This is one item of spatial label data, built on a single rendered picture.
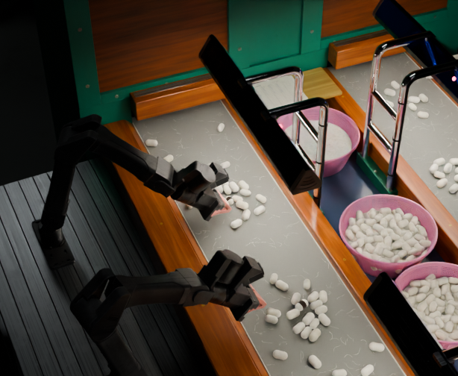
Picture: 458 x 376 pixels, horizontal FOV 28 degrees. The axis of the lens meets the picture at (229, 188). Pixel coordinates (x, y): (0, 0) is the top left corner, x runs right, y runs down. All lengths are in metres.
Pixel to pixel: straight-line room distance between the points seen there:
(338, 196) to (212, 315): 0.64
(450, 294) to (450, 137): 0.64
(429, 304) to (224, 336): 0.54
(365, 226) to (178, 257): 0.53
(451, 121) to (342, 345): 0.96
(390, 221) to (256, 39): 0.74
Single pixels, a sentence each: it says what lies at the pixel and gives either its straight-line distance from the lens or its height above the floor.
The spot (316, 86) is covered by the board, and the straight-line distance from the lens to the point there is 3.03.
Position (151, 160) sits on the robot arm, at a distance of 2.43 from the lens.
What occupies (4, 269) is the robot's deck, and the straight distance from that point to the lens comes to 2.66.
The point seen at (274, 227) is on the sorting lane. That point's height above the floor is 0.74.
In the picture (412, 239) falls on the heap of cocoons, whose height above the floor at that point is 0.73.
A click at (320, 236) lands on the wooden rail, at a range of 2.54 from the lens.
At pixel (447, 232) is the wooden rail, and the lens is 2.61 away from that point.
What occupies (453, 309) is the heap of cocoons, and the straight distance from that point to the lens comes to 2.46.
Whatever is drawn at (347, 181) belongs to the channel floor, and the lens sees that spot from 2.84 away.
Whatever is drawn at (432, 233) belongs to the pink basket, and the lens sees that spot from 2.62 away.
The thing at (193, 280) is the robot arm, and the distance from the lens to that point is 2.10.
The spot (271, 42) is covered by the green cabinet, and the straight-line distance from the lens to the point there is 2.99.
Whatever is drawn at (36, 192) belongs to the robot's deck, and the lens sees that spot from 2.86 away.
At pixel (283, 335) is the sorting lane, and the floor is 0.74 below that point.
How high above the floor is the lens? 2.58
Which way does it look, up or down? 43 degrees down
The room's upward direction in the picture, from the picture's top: 1 degrees counter-clockwise
